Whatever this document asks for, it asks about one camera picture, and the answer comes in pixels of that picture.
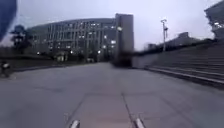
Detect grey paved plaza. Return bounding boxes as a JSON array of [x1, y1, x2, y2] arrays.
[[0, 62, 224, 128]]

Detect building with lit windows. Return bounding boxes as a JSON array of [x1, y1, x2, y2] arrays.
[[204, 0, 224, 41]]

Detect tall lamp pole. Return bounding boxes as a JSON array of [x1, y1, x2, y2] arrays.
[[160, 18, 169, 53]]

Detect large grey multi-storey building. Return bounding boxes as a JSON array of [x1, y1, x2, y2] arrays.
[[25, 13, 135, 64]]

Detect dark hedge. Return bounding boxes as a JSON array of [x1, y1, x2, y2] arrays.
[[0, 54, 81, 72]]

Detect person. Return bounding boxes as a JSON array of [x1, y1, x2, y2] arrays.
[[0, 60, 12, 79]]

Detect dark tree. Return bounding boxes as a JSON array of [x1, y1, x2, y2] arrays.
[[9, 24, 32, 56]]

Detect robot's own part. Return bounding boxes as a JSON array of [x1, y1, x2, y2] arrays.
[[134, 118, 146, 128], [69, 119, 81, 128]]

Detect low distant building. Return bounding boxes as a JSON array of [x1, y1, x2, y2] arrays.
[[146, 31, 201, 52]]

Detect wide grey stone steps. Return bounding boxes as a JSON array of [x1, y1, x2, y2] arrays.
[[131, 41, 224, 88]]

